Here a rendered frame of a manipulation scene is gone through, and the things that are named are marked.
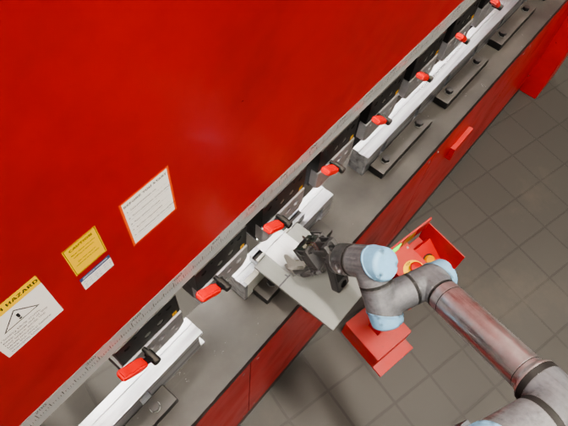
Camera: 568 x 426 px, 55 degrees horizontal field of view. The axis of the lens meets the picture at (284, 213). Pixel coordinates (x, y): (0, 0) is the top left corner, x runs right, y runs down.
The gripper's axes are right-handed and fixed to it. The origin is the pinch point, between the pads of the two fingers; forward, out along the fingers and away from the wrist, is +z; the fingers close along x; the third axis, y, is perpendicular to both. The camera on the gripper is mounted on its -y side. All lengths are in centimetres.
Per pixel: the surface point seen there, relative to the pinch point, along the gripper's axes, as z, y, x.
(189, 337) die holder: 7.6, 3.3, 33.1
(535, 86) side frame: 63, -71, -215
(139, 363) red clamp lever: -20, 20, 48
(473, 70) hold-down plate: 9, -6, -106
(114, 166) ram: -56, 55, 38
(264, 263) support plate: 4.4, 4.0, 6.3
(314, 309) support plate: -7.4, -9.7, 7.7
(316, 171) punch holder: -15.9, 20.4, -10.2
